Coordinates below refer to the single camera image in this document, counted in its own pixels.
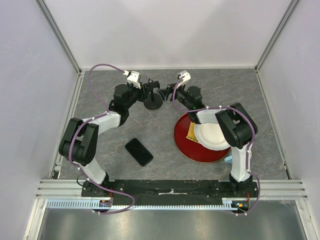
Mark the black smartphone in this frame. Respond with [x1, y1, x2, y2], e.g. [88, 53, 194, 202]
[124, 138, 154, 167]

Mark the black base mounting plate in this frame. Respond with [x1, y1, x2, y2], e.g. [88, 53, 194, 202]
[81, 178, 259, 206]

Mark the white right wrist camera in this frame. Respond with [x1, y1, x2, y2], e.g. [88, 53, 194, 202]
[177, 70, 191, 84]

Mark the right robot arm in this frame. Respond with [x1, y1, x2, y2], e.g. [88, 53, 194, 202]
[157, 83, 258, 197]

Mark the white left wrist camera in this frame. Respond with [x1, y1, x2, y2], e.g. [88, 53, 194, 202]
[122, 70, 141, 89]

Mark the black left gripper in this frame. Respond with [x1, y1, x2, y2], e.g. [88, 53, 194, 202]
[124, 82, 151, 110]

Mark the slotted cable duct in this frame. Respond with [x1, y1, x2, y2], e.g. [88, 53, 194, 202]
[46, 198, 249, 211]

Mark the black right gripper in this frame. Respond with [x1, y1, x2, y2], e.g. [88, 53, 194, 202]
[156, 81, 192, 110]

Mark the light blue mug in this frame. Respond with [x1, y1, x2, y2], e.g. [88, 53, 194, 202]
[224, 155, 233, 165]

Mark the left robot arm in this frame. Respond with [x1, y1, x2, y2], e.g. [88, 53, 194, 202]
[58, 83, 152, 199]

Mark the white paper plate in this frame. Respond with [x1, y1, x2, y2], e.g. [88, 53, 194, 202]
[194, 123, 230, 151]

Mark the aluminium front rail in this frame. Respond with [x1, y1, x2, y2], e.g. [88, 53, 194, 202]
[36, 179, 308, 200]

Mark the red round tray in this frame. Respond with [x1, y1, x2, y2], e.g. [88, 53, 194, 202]
[173, 113, 231, 164]

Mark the right aluminium frame post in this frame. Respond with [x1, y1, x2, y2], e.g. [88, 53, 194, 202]
[254, 0, 301, 73]

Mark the aluminium frame post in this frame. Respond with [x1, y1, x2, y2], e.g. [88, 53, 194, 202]
[35, 0, 82, 75]
[254, 0, 301, 73]

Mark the yellow sponge cloth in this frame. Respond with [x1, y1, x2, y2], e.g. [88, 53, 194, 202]
[186, 122, 198, 143]

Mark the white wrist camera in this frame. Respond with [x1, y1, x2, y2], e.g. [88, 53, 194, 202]
[177, 70, 191, 84]
[122, 70, 141, 89]

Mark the black phone stand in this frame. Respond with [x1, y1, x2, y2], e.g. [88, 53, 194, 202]
[143, 78, 163, 110]

